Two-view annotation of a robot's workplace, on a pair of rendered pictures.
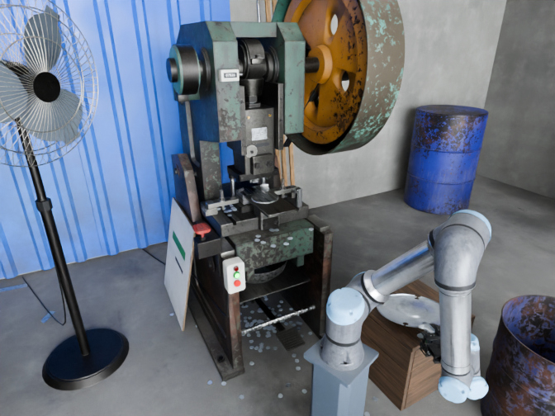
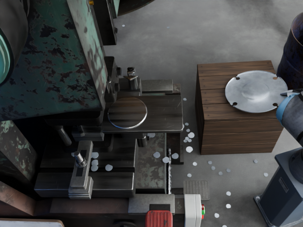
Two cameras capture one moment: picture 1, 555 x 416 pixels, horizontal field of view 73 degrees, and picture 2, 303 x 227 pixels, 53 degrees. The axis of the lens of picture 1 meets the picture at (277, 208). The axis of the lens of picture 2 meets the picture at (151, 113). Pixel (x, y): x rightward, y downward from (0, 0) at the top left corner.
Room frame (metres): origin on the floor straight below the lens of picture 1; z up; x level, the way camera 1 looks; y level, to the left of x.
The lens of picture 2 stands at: (1.17, 0.49, 1.53)
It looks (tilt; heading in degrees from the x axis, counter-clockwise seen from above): 53 degrees down; 305
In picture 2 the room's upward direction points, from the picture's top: 7 degrees counter-clockwise
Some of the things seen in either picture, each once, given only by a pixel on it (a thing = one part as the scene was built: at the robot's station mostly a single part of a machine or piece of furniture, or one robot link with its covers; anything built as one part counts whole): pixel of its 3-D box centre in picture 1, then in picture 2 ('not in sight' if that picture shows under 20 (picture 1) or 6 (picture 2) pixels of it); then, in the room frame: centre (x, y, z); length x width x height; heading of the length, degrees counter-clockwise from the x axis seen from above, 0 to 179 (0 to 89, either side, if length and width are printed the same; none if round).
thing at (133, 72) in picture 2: (298, 196); (132, 78); (1.65, -0.10, 0.75); 0.03 x 0.03 x 0.10; 27
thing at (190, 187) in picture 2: (268, 312); (147, 191); (1.56, 0.05, 0.14); 0.59 x 0.10 x 0.05; 27
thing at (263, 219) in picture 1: (269, 215); (144, 124); (1.52, 0.03, 0.72); 0.25 x 0.14 x 0.14; 27
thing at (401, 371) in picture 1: (403, 333); (234, 108); (1.35, -0.58, 0.18); 0.40 x 0.38 x 0.35; 29
